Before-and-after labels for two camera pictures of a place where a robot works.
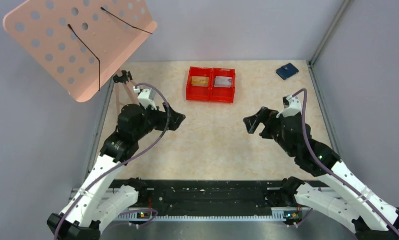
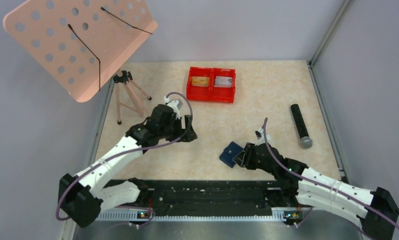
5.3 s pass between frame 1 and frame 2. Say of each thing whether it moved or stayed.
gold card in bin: stayed
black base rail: stayed
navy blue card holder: moved
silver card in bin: stayed
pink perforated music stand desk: stayed
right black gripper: moved
